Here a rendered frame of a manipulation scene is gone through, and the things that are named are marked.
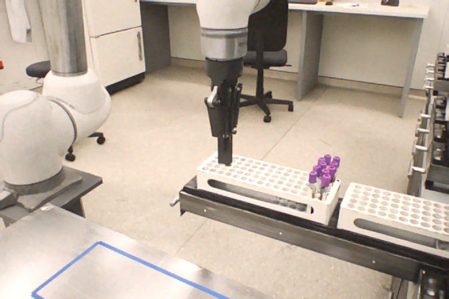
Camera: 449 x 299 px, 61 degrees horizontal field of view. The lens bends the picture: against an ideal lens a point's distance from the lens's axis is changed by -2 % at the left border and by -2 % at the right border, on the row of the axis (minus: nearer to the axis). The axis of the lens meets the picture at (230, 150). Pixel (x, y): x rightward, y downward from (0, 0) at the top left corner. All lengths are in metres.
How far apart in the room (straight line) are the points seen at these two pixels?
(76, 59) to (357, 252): 0.87
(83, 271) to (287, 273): 1.27
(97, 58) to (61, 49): 2.79
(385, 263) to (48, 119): 0.85
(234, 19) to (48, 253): 0.53
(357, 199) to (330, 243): 0.10
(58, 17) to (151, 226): 1.29
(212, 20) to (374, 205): 0.46
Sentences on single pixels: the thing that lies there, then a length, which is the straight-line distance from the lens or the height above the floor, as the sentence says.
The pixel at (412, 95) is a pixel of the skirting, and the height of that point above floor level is 0.02.
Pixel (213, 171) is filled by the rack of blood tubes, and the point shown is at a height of 0.86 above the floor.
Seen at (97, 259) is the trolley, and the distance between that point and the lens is 0.72.
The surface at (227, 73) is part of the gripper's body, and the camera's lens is 0.75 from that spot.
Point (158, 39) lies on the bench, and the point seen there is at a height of 0.37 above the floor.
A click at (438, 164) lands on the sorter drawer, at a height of 0.80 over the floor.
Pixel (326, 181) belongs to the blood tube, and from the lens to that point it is 0.73.
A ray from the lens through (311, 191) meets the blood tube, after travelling 0.75.
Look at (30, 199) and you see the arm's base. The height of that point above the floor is 0.72.
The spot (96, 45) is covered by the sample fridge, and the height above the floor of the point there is 0.55.
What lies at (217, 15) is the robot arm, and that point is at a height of 1.19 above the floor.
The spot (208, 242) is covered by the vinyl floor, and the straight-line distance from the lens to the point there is 1.98.
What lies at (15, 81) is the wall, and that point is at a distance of 4.28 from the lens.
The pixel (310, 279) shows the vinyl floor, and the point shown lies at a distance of 1.83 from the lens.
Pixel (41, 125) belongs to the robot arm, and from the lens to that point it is 1.07.
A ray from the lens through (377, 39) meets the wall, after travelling 4.26.
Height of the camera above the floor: 1.28
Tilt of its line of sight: 27 degrees down
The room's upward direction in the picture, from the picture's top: straight up
